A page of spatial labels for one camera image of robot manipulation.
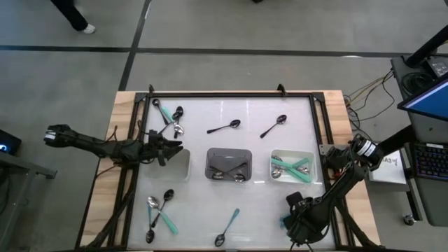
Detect grey plastic bin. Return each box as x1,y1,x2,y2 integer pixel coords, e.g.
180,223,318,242
204,147,253,182

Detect monitor with blue screen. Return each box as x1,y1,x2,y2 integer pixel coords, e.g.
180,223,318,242
397,77,448,123

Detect black stand beam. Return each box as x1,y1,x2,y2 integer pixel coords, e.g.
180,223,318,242
376,124,416,157

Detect black backlit keyboard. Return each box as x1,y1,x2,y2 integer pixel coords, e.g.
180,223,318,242
412,143,448,182

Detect black box with blue light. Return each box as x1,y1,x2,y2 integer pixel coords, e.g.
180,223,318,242
0,129,22,156

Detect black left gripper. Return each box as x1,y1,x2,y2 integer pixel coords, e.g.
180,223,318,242
139,139,184,167

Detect yellow floor cable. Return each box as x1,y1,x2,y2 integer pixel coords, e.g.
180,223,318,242
348,75,393,104

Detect grey metal mounting plate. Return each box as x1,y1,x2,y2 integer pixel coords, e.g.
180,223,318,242
318,143,339,155

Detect white plastic bin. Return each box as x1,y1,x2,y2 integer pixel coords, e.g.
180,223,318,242
269,149,319,185
145,148,192,182

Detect black metal table frame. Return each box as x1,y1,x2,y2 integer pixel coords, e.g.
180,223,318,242
75,90,381,252

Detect grey desk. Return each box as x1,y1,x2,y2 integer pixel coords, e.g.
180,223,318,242
407,111,448,228

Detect person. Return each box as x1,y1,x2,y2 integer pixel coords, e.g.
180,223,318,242
50,0,97,35

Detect black floor cable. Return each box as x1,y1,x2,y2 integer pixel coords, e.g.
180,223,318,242
344,69,397,141

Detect white labelled box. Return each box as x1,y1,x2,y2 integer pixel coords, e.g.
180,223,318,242
367,149,410,186

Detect black computer case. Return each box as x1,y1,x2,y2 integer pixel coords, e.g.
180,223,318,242
391,55,448,106

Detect black slanted pole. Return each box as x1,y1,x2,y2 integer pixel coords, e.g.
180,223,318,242
405,24,448,68

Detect black utensil handle left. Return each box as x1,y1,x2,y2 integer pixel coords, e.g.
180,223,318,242
152,98,171,126

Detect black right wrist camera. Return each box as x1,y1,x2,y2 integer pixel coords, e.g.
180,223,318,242
286,190,305,208

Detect grey metal stand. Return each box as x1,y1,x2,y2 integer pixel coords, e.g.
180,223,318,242
0,150,58,252

